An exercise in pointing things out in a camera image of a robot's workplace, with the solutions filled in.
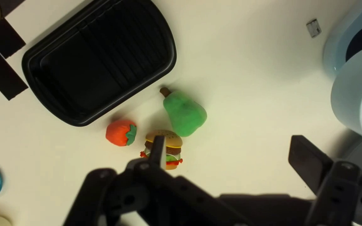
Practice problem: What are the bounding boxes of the red strawberry plush toy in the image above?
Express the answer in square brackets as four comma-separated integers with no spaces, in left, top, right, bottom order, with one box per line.
[104,118,138,147]

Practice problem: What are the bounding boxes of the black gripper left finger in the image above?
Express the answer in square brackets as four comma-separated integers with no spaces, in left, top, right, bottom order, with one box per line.
[145,134,167,171]

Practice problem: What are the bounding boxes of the small grey square piece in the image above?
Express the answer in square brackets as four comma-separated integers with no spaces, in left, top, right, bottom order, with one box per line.
[305,17,321,39]

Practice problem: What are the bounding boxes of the black tape strip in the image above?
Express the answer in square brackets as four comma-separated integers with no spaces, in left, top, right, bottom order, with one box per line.
[0,36,30,102]
[0,17,27,60]

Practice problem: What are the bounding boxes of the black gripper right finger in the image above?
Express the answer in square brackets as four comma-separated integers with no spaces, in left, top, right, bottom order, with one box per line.
[287,134,333,198]

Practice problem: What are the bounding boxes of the green pear plush toy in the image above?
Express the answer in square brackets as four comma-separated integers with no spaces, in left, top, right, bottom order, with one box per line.
[158,85,208,138]

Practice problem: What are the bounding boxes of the black plastic tray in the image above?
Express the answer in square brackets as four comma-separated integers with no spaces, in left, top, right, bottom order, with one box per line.
[20,0,178,128]

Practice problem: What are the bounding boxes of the light blue toy oven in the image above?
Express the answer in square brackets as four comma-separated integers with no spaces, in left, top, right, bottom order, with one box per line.
[321,0,362,151]

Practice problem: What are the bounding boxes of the sandwich burger plush toy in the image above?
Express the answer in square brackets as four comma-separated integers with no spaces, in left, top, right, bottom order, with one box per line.
[139,128,184,171]

